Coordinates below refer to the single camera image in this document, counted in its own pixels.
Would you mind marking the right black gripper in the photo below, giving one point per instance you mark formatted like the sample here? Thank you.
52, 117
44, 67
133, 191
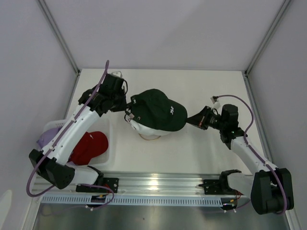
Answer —
200, 120

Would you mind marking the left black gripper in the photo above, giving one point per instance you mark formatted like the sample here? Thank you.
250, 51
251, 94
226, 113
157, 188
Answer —
123, 106

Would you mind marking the dark green baseball cap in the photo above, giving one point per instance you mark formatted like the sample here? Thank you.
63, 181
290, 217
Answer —
154, 110

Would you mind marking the white baseball cap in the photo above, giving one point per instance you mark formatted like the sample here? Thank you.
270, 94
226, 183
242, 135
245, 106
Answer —
147, 131

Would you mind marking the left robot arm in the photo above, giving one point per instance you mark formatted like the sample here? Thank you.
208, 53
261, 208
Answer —
50, 162

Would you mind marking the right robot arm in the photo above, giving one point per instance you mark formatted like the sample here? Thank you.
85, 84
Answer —
270, 190

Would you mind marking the white plastic basket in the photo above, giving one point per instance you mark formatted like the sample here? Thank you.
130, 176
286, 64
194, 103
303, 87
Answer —
103, 125

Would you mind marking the red baseball cap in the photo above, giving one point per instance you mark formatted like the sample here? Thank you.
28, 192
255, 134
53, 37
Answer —
91, 145

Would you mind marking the lavender baseball cap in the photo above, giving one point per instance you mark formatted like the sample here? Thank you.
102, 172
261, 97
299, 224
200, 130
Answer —
48, 136

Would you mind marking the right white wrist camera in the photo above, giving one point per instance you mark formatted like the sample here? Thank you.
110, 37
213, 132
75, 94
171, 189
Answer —
215, 101

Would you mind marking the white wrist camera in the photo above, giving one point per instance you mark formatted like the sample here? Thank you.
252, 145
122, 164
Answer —
215, 101
117, 74

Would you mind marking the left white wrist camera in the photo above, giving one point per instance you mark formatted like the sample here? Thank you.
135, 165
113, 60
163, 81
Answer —
117, 74

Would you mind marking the right aluminium frame post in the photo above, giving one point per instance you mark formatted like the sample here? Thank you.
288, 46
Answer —
282, 11

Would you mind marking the aluminium frame post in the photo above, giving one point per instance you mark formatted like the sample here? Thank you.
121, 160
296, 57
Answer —
58, 34
282, 11

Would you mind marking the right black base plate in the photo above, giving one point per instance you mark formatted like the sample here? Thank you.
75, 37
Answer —
215, 187

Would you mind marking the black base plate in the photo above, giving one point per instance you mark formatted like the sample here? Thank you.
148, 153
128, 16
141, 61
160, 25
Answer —
111, 183
215, 187

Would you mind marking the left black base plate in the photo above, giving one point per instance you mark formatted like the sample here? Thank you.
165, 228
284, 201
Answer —
111, 183

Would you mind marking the aluminium mounting rail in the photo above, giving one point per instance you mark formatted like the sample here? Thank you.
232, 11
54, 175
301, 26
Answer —
159, 184

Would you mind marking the white slotted cable duct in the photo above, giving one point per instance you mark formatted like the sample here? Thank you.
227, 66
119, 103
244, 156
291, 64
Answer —
133, 200

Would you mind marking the left aluminium frame post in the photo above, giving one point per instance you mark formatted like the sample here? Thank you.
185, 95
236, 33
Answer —
58, 34

